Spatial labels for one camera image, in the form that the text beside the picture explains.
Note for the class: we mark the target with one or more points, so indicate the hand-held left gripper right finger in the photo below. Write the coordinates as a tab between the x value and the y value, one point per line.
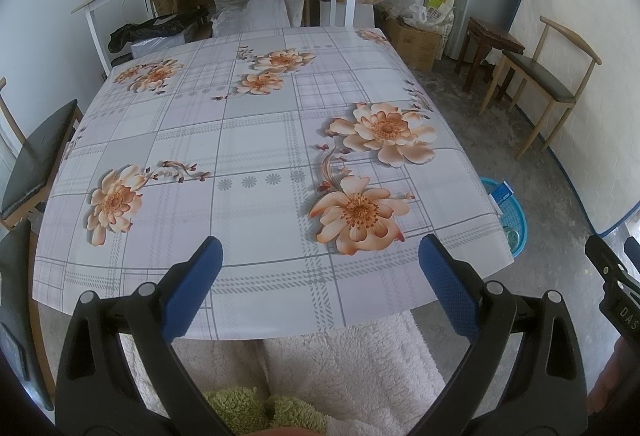
447	291

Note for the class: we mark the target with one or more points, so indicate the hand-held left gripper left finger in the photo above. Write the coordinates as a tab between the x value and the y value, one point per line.
195	286

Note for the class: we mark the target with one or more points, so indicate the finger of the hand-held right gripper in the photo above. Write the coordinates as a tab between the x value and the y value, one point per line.
602	261
632	251

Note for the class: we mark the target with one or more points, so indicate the clear green-label plastic bottle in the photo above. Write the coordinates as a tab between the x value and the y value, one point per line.
511	237

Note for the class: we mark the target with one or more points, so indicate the blue plastic basket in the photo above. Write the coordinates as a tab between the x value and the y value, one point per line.
517	216

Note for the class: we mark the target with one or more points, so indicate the blue toothpaste box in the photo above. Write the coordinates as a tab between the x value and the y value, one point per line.
501	193

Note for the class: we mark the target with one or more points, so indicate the person's right hand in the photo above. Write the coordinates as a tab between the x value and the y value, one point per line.
612	381

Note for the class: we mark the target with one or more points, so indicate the floral plaid tablecloth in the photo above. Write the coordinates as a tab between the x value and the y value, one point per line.
250	216

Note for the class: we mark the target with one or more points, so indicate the green fleece garment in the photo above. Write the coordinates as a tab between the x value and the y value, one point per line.
235	408

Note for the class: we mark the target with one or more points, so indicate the white fleece garment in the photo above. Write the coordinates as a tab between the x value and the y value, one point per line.
340	366

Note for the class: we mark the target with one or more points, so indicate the wooden chair dark seat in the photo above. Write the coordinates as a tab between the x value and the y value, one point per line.
37	151
545	76

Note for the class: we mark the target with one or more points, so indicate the dark wooden stool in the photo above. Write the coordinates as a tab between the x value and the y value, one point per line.
495	39

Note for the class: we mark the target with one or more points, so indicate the large cardboard box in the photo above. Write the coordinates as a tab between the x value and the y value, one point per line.
415	46

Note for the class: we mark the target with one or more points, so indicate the black plastic bag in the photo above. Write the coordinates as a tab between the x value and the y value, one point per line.
135	34

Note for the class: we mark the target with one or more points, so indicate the white pillow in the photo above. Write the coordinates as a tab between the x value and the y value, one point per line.
255	14

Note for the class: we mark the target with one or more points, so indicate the white sack green label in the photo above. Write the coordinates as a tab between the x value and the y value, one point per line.
435	9

